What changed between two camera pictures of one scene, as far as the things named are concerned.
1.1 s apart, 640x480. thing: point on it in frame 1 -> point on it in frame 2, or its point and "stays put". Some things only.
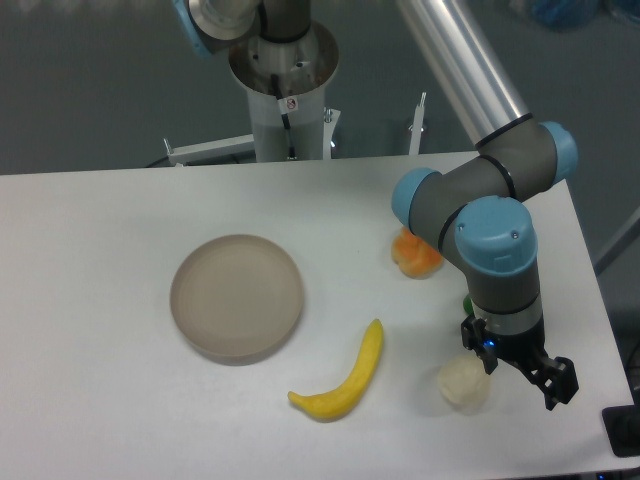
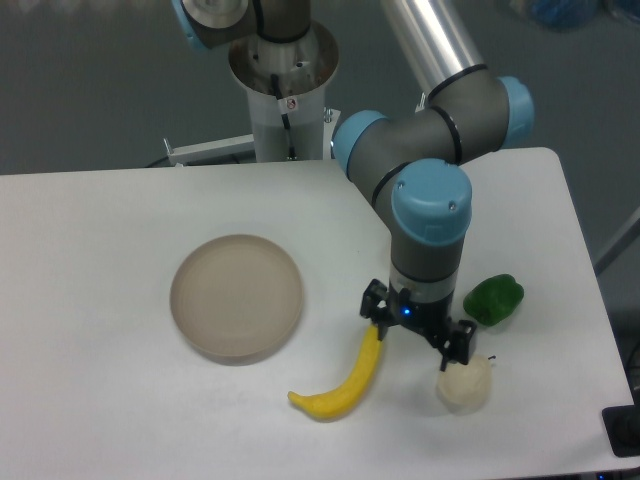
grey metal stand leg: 623,241 stays put
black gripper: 554,376 -> 432,318
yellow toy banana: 333,403 stays put
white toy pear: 464,381 stays put
